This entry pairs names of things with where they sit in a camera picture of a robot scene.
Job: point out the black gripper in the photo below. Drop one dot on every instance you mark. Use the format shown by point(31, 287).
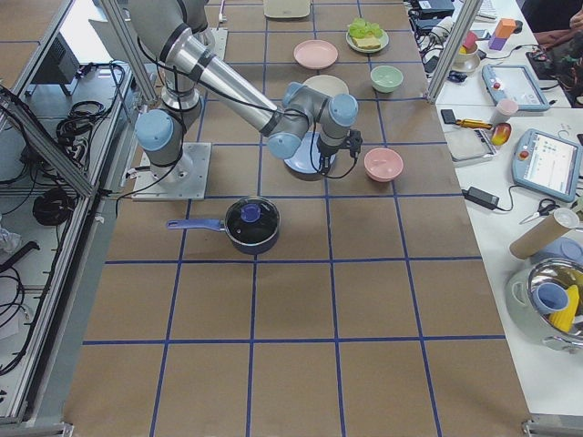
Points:
point(326, 150)

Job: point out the blue plate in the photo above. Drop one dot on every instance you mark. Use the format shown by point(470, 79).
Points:
point(306, 158)

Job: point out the pink plate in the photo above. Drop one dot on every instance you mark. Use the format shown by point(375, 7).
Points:
point(315, 54)

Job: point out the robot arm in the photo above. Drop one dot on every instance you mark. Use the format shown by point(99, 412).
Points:
point(172, 30)

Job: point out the pink bowl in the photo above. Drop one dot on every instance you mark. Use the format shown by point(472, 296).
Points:
point(383, 164)

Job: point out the cream white plate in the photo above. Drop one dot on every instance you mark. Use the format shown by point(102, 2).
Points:
point(328, 85)

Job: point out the blue saucepan with lid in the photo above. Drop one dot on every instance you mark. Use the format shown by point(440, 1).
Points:
point(252, 224)

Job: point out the green bowl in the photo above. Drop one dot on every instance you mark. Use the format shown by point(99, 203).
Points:
point(386, 79)

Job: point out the bread slice on plate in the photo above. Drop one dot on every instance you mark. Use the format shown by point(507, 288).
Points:
point(367, 43)

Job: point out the black smartphone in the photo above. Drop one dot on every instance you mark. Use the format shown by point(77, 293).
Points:
point(448, 116)

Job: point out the green plate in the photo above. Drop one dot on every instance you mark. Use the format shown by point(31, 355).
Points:
point(384, 43)

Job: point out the green lettuce leaf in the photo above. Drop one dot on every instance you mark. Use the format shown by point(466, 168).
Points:
point(361, 28)

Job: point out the white toaster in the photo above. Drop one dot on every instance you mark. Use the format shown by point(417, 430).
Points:
point(286, 9)

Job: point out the black power adapter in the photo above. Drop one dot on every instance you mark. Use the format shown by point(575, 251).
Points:
point(481, 198)

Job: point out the teach pendant far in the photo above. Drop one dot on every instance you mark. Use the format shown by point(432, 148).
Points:
point(516, 83)

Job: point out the teach pendant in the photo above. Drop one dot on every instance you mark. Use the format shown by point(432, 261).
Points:
point(547, 164)
point(516, 83)

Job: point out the teach pendant near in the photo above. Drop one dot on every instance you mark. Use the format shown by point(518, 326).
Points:
point(547, 164)

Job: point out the scissors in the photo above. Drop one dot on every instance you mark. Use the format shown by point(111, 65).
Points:
point(544, 208)

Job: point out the cardboard tube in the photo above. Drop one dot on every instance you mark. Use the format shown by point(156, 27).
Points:
point(554, 226)

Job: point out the steel mixing bowl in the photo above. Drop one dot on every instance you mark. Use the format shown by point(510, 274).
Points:
point(545, 302)

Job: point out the aluminium frame post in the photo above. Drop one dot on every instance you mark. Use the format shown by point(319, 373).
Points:
point(466, 17)

